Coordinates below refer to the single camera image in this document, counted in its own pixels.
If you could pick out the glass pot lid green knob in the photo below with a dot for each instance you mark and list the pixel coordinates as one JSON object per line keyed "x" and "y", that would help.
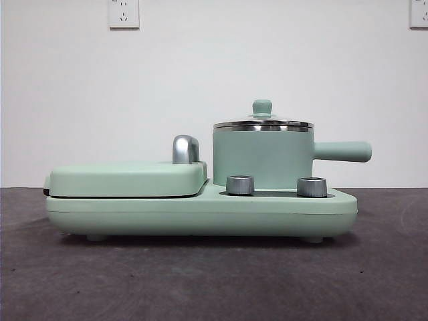
{"x": 262, "y": 107}

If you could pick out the silver control knob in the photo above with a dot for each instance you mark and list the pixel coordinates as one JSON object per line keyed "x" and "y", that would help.
{"x": 239, "y": 185}
{"x": 311, "y": 187}

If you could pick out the mint green breakfast machine base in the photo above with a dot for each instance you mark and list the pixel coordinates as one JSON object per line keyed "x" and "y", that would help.
{"x": 200, "y": 214}

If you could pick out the white wall socket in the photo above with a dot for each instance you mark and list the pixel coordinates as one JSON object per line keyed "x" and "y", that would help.
{"x": 419, "y": 13}
{"x": 124, "y": 13}

